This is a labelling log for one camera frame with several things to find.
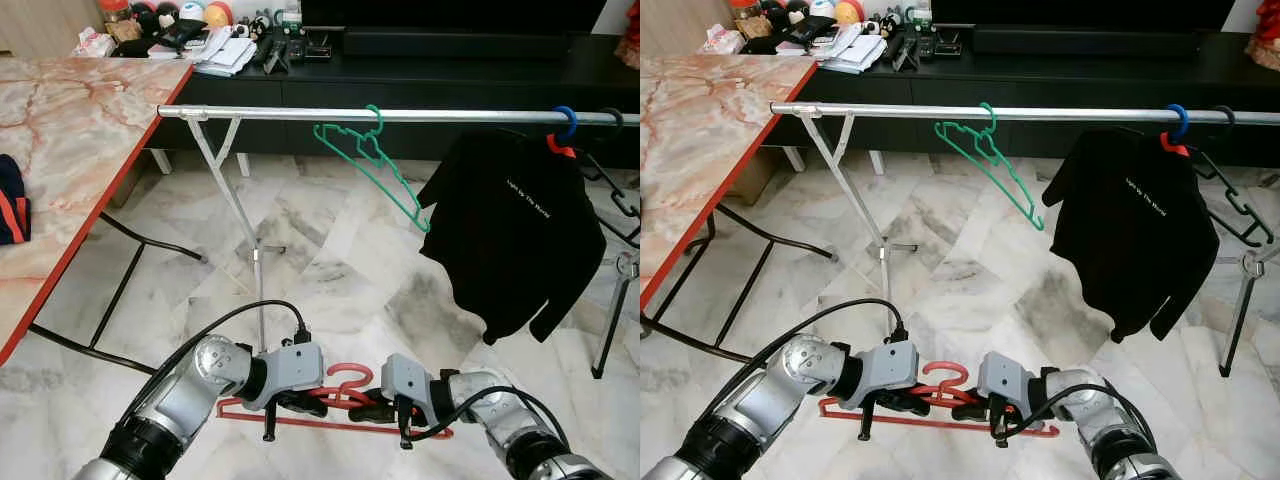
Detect black plastic hanger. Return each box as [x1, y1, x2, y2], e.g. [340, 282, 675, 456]
[578, 106, 641, 248]
[1190, 105, 1276, 246]

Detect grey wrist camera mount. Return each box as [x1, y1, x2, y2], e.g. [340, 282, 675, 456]
[381, 352, 448, 427]
[240, 342, 327, 412]
[838, 342, 921, 411]
[977, 351, 1041, 426]

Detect green plastic hanger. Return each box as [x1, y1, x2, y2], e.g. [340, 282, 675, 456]
[934, 102, 1046, 232]
[312, 104, 432, 234]

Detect black pouch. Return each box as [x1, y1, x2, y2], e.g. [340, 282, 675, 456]
[780, 15, 836, 49]
[150, 18, 206, 51]

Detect black folded tripod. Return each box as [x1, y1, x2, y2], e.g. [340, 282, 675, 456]
[260, 38, 293, 76]
[890, 36, 923, 74]

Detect silver metal clothes rack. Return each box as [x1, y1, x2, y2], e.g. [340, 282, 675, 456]
[768, 101, 1280, 379]
[156, 104, 641, 380]

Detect marble table top red edge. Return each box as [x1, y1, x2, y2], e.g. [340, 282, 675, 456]
[640, 55, 819, 311]
[0, 56, 195, 367]

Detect pink white tissue pack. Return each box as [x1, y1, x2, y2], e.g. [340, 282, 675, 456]
[700, 25, 746, 56]
[72, 28, 116, 58]

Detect black soundbar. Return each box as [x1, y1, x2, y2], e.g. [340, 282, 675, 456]
[972, 25, 1203, 58]
[342, 27, 574, 61]

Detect red plastic hanger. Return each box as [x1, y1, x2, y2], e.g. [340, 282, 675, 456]
[217, 361, 454, 442]
[817, 360, 1061, 439]

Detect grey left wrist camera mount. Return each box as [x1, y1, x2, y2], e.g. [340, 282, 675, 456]
[838, 342, 921, 411]
[240, 342, 327, 412]

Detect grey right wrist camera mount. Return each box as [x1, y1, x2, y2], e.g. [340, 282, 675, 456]
[977, 351, 1041, 426]
[381, 352, 448, 427]

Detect brown box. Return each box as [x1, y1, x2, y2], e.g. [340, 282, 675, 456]
[108, 148, 153, 209]
[742, 148, 793, 208]

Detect black television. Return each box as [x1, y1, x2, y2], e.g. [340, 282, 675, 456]
[300, 0, 608, 31]
[930, 0, 1238, 28]

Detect black TV console cabinet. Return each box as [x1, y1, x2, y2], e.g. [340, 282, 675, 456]
[145, 30, 641, 171]
[780, 28, 1280, 166]

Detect white paper stack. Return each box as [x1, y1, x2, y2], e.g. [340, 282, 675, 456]
[818, 35, 886, 76]
[193, 36, 258, 78]

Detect navy garment red stripe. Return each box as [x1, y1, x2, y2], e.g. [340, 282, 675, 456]
[0, 154, 32, 247]

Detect black metal table frame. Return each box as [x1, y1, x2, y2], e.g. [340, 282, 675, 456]
[28, 208, 208, 377]
[640, 205, 839, 366]

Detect black shirt white print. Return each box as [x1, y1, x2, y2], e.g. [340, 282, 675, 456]
[1041, 126, 1221, 344]
[417, 127, 609, 347]

